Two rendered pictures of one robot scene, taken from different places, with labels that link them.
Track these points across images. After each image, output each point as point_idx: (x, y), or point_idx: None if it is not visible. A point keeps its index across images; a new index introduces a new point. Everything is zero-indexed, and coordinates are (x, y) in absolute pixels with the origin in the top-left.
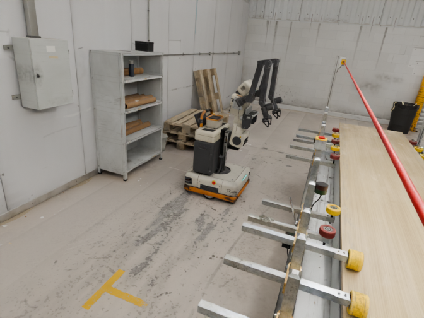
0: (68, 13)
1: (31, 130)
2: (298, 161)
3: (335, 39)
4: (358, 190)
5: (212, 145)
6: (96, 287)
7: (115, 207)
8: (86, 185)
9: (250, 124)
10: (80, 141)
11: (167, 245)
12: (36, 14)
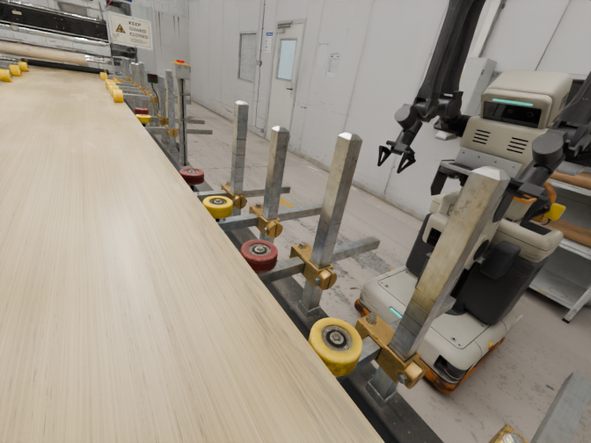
0: (550, 29)
1: (428, 148)
2: None
3: None
4: (120, 127)
5: (426, 214)
6: (288, 200)
7: (385, 232)
8: None
9: (432, 183)
10: None
11: (305, 231)
12: (497, 36)
